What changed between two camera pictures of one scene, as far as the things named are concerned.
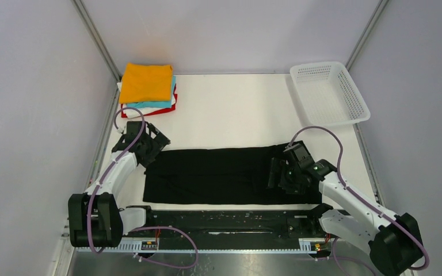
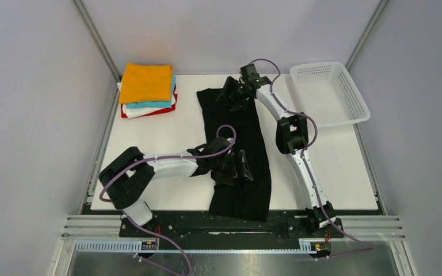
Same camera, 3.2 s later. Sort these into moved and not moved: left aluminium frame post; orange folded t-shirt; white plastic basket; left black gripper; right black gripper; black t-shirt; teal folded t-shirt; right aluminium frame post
Moved: black t-shirt; right black gripper; left black gripper
Not moved: orange folded t-shirt; teal folded t-shirt; right aluminium frame post; left aluminium frame post; white plastic basket
